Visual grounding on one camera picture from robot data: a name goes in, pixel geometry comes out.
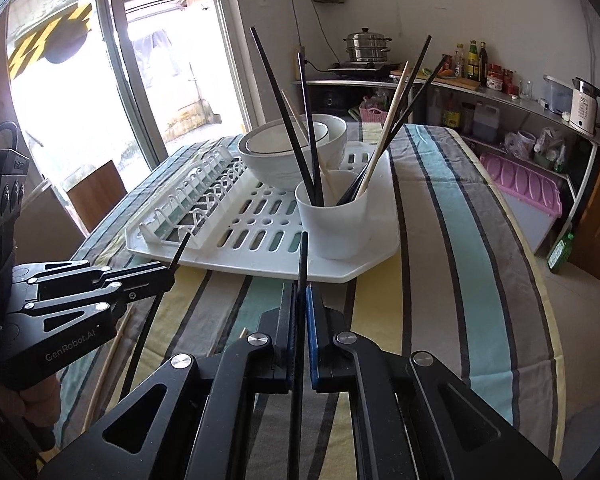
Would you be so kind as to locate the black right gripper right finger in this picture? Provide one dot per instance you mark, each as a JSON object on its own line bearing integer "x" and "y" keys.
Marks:
{"x": 412, "y": 418}

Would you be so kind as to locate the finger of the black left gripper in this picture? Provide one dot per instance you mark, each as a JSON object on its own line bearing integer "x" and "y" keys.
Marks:
{"x": 83, "y": 273}
{"x": 112, "y": 294}

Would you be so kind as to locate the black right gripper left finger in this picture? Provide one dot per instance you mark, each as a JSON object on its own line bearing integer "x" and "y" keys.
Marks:
{"x": 191, "y": 418}

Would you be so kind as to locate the metal kitchen shelf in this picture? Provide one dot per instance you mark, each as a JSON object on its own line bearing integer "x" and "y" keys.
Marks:
{"x": 575, "y": 175}

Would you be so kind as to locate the left hand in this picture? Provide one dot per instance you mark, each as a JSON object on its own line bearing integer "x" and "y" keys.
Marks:
{"x": 40, "y": 404}

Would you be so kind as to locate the white dish drying rack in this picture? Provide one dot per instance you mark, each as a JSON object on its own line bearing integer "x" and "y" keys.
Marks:
{"x": 235, "y": 223}

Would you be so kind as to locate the wooden chopstick on table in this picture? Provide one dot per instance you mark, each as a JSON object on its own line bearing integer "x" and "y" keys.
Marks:
{"x": 91, "y": 409}

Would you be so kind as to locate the striped tablecloth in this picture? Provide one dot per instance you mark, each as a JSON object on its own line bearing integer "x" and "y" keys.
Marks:
{"x": 463, "y": 286}

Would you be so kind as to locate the large white bowl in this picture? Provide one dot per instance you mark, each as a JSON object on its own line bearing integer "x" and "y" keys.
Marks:
{"x": 281, "y": 170}

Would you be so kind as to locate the small white inner bowl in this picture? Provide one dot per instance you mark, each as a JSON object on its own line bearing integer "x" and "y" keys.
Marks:
{"x": 272, "y": 138}

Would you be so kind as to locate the white plastic cup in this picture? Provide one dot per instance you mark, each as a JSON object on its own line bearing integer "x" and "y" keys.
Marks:
{"x": 336, "y": 232}

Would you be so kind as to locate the green bottle on floor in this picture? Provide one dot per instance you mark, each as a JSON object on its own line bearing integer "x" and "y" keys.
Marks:
{"x": 560, "y": 253}

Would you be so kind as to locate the pink storage box lid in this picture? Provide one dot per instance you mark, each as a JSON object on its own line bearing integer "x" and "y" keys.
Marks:
{"x": 524, "y": 184}

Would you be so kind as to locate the pink plastic basket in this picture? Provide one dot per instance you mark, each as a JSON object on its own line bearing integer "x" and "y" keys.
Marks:
{"x": 373, "y": 111}

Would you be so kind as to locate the black induction cooker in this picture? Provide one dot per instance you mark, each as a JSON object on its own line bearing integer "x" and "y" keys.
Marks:
{"x": 363, "y": 70}

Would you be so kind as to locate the stainless steel steamer pot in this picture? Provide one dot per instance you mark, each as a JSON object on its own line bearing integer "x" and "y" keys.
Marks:
{"x": 365, "y": 46}

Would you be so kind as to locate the white jug on shelf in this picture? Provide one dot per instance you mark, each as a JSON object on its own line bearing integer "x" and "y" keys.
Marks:
{"x": 485, "y": 123}

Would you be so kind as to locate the wooden cutting board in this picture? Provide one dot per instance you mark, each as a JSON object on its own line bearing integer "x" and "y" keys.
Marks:
{"x": 461, "y": 83}

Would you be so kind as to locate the white electric kettle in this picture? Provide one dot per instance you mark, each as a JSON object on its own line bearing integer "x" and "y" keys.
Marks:
{"x": 585, "y": 107}

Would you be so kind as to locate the green label bottle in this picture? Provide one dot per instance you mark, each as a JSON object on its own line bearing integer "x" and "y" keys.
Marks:
{"x": 473, "y": 61}

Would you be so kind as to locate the dark sauce bottle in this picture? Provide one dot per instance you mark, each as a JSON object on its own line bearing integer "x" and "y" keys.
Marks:
{"x": 483, "y": 63}

